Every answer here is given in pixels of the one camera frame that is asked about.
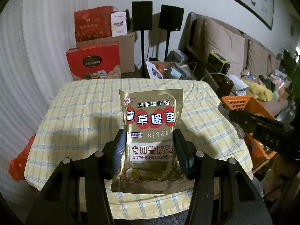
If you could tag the orange white paper bags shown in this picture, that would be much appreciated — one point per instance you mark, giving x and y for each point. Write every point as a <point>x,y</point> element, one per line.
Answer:
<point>280,84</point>

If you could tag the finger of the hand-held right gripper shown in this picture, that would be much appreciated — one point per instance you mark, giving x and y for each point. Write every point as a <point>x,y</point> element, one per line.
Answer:
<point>253,121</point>

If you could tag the gold pouch with red circles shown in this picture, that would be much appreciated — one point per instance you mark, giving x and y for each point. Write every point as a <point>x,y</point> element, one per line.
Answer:
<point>150,121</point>

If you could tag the yellow plaid cloth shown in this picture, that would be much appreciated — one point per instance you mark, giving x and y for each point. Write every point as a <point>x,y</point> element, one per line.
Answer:
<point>82,112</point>

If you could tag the green black power station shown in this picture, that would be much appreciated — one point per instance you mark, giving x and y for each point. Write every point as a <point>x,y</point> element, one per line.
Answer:
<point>219,61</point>

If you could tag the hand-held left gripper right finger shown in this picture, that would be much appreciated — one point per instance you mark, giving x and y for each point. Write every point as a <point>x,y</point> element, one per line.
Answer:
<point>181,154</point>

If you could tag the black speaker stand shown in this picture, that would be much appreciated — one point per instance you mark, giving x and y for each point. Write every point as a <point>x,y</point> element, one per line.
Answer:
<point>143,54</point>
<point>167,45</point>

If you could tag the white pink carton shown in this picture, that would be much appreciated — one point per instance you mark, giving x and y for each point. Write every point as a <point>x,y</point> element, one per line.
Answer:
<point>119,24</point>

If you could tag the open box of clutter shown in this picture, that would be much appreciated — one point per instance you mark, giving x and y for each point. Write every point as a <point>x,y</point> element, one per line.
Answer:
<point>166,71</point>

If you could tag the yellow plush toy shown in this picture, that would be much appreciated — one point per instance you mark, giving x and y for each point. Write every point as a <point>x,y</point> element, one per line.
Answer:
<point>260,91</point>

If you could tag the white dome lamp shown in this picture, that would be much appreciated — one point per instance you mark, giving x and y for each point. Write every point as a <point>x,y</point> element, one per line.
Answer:
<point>236,82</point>

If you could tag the white curtain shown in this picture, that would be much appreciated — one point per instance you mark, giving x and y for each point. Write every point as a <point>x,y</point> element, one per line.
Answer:
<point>42,51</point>

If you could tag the small white box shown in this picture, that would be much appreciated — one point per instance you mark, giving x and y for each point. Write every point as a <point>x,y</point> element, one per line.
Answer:
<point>179,56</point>

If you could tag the brown sofa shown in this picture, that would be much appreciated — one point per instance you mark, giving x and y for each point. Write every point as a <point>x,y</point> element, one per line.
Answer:
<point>196,39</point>

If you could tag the brown cardboard box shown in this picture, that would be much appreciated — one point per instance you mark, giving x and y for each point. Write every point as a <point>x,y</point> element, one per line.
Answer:
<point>127,54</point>

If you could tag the tall red gift box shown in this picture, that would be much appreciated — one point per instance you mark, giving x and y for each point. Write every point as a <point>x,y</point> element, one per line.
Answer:
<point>93,23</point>

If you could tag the orange plastic basket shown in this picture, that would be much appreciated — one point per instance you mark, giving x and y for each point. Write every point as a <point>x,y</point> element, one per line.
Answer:
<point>239,102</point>

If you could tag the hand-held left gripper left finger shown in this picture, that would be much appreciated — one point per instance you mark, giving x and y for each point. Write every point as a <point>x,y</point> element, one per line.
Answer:
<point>119,150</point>

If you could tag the red plastic bag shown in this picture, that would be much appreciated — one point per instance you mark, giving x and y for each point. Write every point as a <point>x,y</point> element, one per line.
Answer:
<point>21,159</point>

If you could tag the black speaker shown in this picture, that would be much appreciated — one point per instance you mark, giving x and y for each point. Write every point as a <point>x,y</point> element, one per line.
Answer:
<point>142,15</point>
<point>171,17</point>

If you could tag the brown glass bottle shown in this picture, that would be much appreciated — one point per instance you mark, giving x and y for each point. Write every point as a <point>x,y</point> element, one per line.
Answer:
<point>226,88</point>

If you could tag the large beige sofa cushion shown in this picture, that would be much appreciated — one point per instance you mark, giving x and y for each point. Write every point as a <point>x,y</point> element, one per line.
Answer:
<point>225,44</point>

